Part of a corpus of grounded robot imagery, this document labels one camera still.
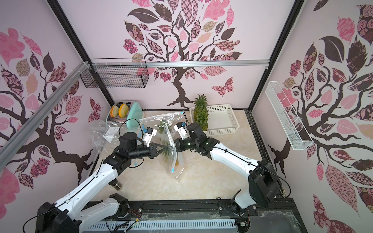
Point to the white plastic basket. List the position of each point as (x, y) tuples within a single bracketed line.
[(221, 120)]

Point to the right bread slice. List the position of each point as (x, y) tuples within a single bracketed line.
[(123, 110)]

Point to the white wire wall shelf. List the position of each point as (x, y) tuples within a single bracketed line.
[(281, 100)]

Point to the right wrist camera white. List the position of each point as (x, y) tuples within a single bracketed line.
[(180, 127)]

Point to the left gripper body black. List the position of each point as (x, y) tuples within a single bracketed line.
[(151, 148)]

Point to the aluminium frame bar back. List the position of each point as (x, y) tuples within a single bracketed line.
[(224, 63)]

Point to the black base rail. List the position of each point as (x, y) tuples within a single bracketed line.
[(281, 217)]

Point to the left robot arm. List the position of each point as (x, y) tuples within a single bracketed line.
[(69, 215)]

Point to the zip-top bag clear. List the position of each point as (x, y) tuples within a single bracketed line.
[(177, 167), (104, 136), (173, 118)]

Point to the aluminium frame bar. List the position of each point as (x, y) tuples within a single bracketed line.
[(16, 142), (224, 63)]

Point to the silver toaster mint side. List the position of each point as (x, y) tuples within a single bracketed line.
[(135, 112)]

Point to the bread slice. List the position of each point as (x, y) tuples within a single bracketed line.
[(123, 110), (114, 112)]

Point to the left bread slice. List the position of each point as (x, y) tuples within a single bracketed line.
[(114, 112)]

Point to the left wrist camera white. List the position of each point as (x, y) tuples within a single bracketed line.
[(149, 133)]

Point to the black wire wall basket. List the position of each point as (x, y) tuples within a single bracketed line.
[(116, 75)]

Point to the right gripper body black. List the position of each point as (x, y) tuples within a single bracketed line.
[(178, 144)]

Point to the white slotted cable duct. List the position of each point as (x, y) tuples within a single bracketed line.
[(162, 225)]

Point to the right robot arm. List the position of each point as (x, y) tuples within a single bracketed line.
[(263, 182)]

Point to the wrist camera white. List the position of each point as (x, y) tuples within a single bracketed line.
[(180, 127), (149, 133)]

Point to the dark lidded spice jar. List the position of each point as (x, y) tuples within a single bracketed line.
[(116, 185)]

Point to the aluminium frame bar left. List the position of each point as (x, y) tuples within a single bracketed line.
[(16, 142)]

